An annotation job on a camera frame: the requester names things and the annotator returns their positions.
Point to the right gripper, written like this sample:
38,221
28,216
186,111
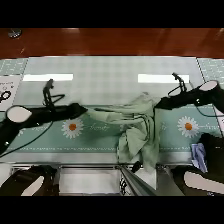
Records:
166,103

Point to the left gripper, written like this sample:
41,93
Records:
76,109

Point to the pale green shirt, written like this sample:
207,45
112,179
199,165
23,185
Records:
138,133

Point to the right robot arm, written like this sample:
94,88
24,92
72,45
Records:
196,95

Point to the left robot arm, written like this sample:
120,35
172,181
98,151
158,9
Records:
40,116

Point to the blue garment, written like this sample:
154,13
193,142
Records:
199,156

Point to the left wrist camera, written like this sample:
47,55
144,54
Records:
48,94

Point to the silver frame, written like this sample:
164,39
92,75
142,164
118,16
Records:
100,178

